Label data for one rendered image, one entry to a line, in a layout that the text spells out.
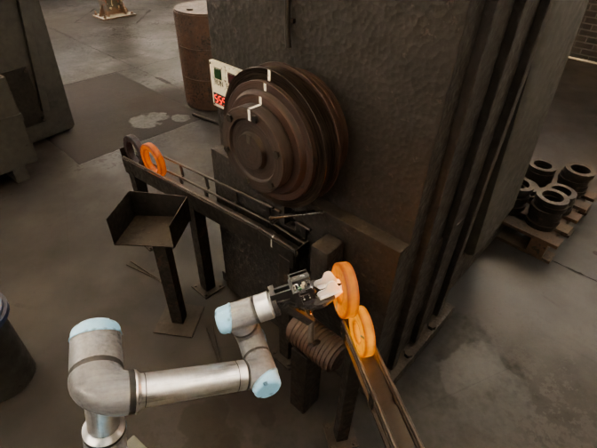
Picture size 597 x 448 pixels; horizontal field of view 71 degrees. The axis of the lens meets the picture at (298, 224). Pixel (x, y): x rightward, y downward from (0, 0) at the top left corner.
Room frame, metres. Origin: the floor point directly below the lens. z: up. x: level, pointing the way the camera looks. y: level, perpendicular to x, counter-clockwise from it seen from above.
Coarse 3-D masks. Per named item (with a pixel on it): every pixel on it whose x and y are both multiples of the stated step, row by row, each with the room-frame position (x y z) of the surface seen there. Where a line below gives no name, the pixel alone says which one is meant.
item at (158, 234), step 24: (144, 192) 1.49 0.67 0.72; (120, 216) 1.39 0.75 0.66; (144, 216) 1.49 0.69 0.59; (168, 216) 1.48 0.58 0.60; (120, 240) 1.32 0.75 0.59; (144, 240) 1.32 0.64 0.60; (168, 240) 1.31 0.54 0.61; (168, 264) 1.35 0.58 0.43; (168, 288) 1.35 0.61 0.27; (168, 312) 1.42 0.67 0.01; (192, 312) 1.43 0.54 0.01; (192, 336) 1.28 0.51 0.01
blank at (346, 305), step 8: (336, 264) 0.84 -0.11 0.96; (344, 264) 0.82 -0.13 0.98; (336, 272) 0.83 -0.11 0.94; (344, 272) 0.78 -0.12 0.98; (352, 272) 0.79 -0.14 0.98; (344, 280) 0.77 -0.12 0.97; (352, 280) 0.76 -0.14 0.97; (344, 288) 0.76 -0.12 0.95; (352, 288) 0.75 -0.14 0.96; (344, 296) 0.75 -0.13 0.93; (352, 296) 0.73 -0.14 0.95; (336, 304) 0.79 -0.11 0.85; (344, 304) 0.74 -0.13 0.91; (352, 304) 0.72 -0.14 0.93; (344, 312) 0.73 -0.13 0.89; (352, 312) 0.72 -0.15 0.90
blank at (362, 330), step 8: (360, 312) 0.82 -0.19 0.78; (368, 312) 0.82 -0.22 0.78; (352, 320) 0.85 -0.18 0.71; (360, 320) 0.79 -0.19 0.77; (368, 320) 0.79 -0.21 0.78; (352, 328) 0.84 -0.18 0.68; (360, 328) 0.79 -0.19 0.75; (368, 328) 0.77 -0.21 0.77; (352, 336) 0.83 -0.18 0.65; (360, 336) 0.81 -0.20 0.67; (368, 336) 0.75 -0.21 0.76; (360, 344) 0.77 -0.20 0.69; (368, 344) 0.74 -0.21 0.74; (360, 352) 0.76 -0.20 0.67; (368, 352) 0.73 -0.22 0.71
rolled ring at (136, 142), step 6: (126, 138) 1.99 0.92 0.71; (132, 138) 1.97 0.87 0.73; (126, 144) 2.01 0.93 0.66; (132, 144) 1.96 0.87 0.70; (138, 144) 1.94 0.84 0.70; (126, 150) 2.02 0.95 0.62; (132, 150) 2.03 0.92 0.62; (138, 150) 1.93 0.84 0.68; (132, 156) 2.01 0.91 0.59; (138, 162) 1.97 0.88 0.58
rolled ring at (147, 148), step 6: (144, 144) 1.87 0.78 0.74; (150, 144) 1.86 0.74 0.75; (144, 150) 1.88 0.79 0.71; (150, 150) 1.83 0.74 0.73; (156, 150) 1.83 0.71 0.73; (144, 156) 1.89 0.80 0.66; (156, 156) 1.80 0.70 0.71; (162, 156) 1.82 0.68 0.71; (144, 162) 1.90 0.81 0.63; (150, 162) 1.90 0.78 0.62; (156, 162) 1.81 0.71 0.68; (162, 162) 1.80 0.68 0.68; (150, 168) 1.87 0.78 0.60; (162, 168) 1.80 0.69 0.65; (162, 174) 1.80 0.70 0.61
